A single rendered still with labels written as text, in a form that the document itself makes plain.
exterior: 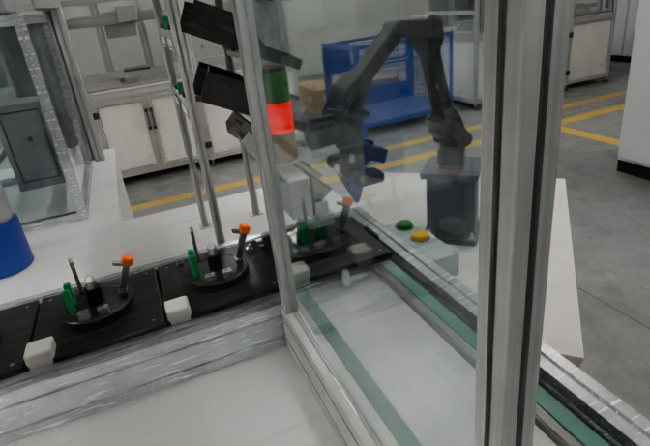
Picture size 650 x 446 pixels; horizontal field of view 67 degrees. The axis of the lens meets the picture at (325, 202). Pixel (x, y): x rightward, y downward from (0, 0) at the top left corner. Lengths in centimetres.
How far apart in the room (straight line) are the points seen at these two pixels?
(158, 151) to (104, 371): 415
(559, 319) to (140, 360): 82
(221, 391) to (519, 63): 84
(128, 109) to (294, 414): 428
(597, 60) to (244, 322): 704
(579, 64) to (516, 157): 717
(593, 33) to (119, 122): 584
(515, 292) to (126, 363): 79
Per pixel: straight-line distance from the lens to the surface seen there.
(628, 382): 235
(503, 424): 38
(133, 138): 502
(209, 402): 98
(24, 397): 103
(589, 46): 752
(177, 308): 100
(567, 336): 109
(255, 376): 100
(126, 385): 102
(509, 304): 32
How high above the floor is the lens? 152
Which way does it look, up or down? 23 degrees down
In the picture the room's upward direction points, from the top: 6 degrees counter-clockwise
